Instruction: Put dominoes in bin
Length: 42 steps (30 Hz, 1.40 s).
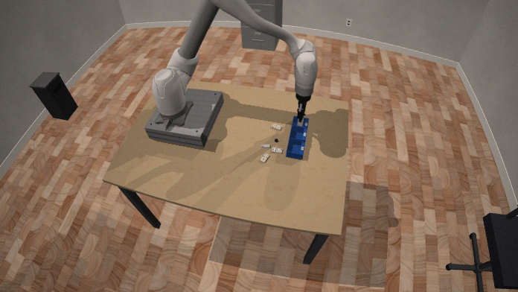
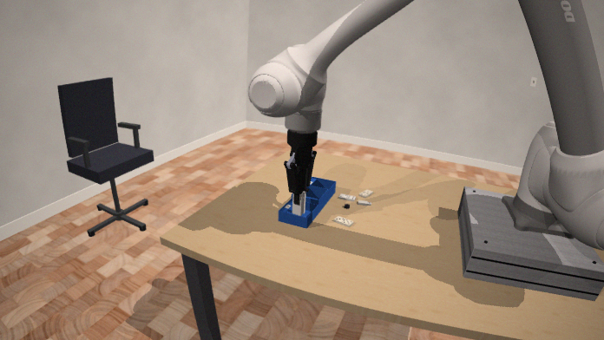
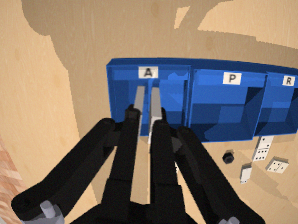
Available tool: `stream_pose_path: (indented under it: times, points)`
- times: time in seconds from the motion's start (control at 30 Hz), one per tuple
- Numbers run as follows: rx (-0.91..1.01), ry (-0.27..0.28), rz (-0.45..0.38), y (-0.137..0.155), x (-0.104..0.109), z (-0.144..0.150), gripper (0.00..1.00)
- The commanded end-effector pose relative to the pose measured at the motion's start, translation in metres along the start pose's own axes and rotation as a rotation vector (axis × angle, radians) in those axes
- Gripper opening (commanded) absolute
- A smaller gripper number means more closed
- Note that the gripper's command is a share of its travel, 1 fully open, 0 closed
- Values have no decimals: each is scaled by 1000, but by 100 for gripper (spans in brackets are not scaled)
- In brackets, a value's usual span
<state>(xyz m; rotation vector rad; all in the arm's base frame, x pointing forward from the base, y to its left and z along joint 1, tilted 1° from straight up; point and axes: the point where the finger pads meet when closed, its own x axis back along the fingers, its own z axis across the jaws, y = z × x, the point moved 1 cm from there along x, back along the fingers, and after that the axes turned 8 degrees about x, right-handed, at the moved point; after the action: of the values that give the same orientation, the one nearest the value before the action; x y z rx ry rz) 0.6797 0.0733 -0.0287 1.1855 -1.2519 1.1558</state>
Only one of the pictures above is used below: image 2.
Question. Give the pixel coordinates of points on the white domino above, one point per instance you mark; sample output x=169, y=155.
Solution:
x=347, y=197
x=365, y=193
x=343, y=221

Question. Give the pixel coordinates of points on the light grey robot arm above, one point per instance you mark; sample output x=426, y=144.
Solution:
x=571, y=202

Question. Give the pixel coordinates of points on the blue rack of bins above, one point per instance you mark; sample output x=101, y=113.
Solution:
x=320, y=192

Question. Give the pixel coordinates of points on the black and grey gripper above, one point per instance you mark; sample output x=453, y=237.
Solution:
x=299, y=167

